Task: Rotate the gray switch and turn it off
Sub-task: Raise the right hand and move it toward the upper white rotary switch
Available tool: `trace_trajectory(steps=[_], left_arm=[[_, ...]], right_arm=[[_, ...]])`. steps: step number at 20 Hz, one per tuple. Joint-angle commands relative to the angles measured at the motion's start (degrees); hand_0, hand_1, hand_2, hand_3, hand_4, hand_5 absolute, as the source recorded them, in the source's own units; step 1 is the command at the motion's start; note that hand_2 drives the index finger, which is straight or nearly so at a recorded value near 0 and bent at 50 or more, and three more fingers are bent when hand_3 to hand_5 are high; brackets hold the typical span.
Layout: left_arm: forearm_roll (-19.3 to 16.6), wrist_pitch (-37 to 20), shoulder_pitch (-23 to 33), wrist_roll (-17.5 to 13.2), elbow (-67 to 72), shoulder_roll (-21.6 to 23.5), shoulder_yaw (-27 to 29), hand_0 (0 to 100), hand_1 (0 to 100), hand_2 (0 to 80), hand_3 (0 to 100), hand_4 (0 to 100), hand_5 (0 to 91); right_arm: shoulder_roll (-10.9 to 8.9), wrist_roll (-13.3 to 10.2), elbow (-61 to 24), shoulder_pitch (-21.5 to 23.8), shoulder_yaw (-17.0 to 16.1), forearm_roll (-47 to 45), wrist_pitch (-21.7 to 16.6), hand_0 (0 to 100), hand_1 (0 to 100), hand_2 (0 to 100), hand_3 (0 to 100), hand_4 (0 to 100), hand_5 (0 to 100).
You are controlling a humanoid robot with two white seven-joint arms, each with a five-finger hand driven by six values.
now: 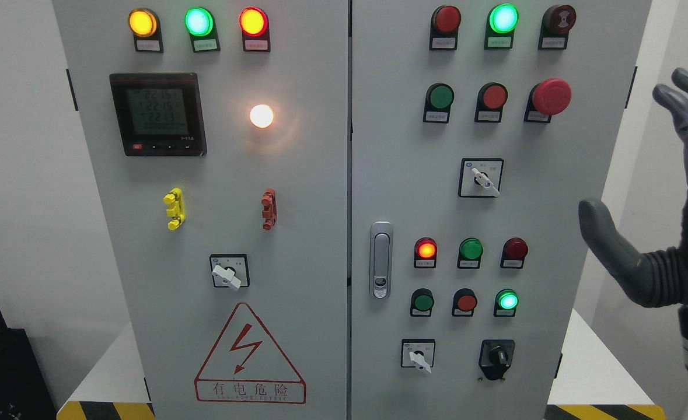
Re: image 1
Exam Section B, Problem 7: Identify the gray cabinet left door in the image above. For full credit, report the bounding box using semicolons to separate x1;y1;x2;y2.
53;1;350;419

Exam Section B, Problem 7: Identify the top right green indicator light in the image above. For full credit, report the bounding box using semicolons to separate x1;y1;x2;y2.
483;3;519;50

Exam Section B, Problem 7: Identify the top right red indicator light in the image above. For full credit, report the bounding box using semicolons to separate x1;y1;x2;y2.
429;5;462;51

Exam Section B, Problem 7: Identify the black rotary key switch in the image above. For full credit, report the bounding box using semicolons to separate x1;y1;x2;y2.
478;339;515;381

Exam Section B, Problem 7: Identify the white glowing lamp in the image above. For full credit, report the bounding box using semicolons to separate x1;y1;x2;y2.
249;104;275;130

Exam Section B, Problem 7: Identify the left door gray rotary switch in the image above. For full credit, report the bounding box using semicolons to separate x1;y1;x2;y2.
209;254;250;291

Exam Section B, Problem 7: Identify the lit red indicator light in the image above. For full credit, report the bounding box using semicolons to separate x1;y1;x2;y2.
413;237;438;268

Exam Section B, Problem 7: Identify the gray cabinet door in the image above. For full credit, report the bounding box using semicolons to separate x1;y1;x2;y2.
350;1;651;419
53;1;350;419

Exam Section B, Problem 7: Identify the yellow indicator light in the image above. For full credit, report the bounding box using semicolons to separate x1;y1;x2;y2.
128;8;164;53

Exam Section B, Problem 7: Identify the silver cabinet door handle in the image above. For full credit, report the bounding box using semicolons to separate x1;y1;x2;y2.
369;221;393;299

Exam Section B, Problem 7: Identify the green push button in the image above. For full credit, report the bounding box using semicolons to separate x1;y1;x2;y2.
410;289;435;317
422;83;454;123

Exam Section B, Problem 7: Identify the digital power meter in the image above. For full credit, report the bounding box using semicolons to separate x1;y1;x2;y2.
109;72;207;157

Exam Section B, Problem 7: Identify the dark red buzzer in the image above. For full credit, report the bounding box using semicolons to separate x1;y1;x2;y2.
537;5;577;50

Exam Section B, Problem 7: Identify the electric hazard warning sticker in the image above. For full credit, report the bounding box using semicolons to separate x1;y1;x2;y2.
194;302;306;404

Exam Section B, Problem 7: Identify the lit lower green indicator light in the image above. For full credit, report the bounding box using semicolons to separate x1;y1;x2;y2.
493;289;519;317

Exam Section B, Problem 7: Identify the red push button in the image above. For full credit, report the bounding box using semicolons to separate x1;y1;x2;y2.
474;82;508;123
451;289;478;317

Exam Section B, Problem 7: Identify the lower red push button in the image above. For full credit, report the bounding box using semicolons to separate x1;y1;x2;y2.
451;289;478;317

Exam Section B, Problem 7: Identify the black box with antenna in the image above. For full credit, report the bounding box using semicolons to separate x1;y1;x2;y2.
0;310;57;419

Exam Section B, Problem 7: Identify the middle green indicator light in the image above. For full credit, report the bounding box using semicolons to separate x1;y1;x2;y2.
457;237;484;270

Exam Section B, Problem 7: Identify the upper red push button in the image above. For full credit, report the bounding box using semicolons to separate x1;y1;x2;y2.
474;82;508;123

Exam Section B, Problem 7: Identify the lower green push button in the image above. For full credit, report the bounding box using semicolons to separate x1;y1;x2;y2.
410;289;435;317

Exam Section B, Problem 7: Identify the upper green push button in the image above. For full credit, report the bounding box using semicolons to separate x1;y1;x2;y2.
422;83;454;123

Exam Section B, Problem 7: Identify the top left green indicator light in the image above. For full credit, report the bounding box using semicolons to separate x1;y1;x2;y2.
184;7;221;53

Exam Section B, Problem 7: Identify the top left red indicator light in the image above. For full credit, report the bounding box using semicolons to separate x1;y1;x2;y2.
239;7;271;53

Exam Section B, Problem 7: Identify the red emergency stop button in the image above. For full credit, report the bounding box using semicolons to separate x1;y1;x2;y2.
523;78;572;123

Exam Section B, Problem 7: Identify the gray cabinet right door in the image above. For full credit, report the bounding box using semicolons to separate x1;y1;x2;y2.
350;1;651;419

